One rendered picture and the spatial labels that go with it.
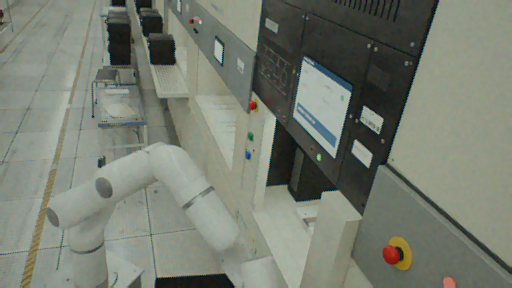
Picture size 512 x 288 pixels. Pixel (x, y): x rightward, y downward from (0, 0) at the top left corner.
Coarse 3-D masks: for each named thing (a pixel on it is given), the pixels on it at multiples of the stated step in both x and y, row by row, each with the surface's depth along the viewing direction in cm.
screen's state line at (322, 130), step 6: (300, 108) 119; (300, 114) 119; (306, 114) 115; (306, 120) 115; (312, 120) 112; (312, 126) 112; (318, 126) 108; (324, 126) 105; (318, 132) 108; (324, 132) 105; (330, 132) 102; (324, 138) 106; (330, 138) 102; (336, 138) 100; (330, 144) 102
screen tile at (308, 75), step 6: (306, 72) 114; (312, 72) 110; (306, 78) 114; (312, 78) 110; (300, 84) 118; (312, 84) 110; (300, 90) 118; (318, 90) 107; (300, 96) 118; (306, 96) 114; (312, 96) 111; (306, 102) 115; (312, 102) 111; (312, 108) 111
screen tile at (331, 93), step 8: (328, 88) 102; (336, 88) 98; (328, 96) 102; (336, 96) 98; (320, 104) 107; (336, 104) 99; (344, 104) 95; (320, 112) 107; (328, 112) 103; (336, 112) 99; (328, 120) 103; (336, 120) 99; (336, 128) 99
